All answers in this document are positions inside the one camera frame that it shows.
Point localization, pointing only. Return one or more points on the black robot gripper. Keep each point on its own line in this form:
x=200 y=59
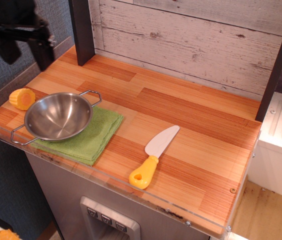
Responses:
x=19 y=22

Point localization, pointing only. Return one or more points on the yellow toy corn cob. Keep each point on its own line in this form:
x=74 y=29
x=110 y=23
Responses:
x=22 y=98

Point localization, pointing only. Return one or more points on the clear acrylic edge guard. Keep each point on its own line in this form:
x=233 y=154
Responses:
x=198 y=177

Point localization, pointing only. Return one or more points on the folded green cloth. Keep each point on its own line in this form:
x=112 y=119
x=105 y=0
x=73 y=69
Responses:
x=88 y=145

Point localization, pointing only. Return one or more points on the silver toy fridge cabinet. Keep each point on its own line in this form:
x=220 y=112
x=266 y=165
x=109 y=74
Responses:
x=90 y=205

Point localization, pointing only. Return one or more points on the yellow toy at bottom left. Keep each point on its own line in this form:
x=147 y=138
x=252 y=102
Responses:
x=7 y=234

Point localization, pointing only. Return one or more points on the white toy sink unit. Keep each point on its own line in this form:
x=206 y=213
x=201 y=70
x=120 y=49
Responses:
x=265 y=167

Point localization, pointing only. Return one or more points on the dark left support post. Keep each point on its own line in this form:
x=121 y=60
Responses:
x=82 y=30

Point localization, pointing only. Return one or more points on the dark support post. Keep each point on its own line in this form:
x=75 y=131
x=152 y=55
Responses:
x=82 y=30
x=270 y=87

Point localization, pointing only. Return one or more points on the stainless steel two-handled bowl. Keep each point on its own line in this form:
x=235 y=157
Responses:
x=59 y=116

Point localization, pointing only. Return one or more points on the toy knife yellow handle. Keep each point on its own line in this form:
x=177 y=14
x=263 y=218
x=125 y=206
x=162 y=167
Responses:
x=142 y=176

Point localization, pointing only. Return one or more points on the dark right support post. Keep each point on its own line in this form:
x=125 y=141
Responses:
x=270 y=87

